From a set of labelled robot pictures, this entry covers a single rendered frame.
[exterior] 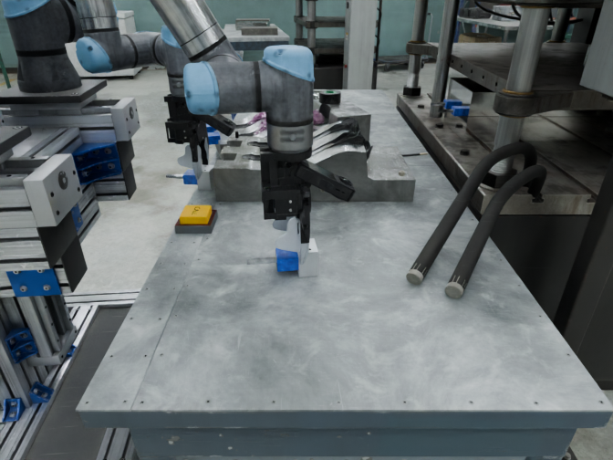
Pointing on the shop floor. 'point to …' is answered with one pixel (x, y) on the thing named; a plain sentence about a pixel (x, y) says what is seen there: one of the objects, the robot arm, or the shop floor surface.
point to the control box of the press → (571, 311)
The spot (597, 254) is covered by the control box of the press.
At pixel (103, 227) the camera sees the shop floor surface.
